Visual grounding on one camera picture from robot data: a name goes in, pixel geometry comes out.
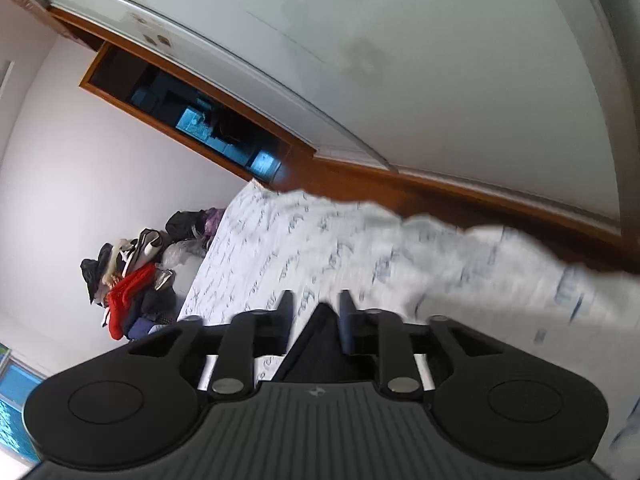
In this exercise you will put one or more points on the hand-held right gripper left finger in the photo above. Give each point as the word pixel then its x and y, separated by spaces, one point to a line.
pixel 285 317

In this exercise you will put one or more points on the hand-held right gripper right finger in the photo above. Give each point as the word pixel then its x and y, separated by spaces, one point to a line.
pixel 346 327

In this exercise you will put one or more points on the dark pants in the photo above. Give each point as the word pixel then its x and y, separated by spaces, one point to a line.
pixel 319 350

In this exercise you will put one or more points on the white printed bed sheet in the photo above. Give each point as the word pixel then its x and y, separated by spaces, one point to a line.
pixel 300 250

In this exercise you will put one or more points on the blue storage box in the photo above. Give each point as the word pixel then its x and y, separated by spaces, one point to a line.
pixel 263 165
pixel 192 120

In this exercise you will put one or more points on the pile of clothes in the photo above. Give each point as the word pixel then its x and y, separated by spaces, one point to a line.
pixel 132 285

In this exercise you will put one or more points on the wooden wardrobe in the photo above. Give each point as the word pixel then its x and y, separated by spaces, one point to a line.
pixel 450 196

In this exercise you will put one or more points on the white sliding wardrobe door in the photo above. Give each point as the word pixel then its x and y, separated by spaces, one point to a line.
pixel 425 60

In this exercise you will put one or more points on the window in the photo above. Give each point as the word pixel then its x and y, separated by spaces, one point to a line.
pixel 12 410

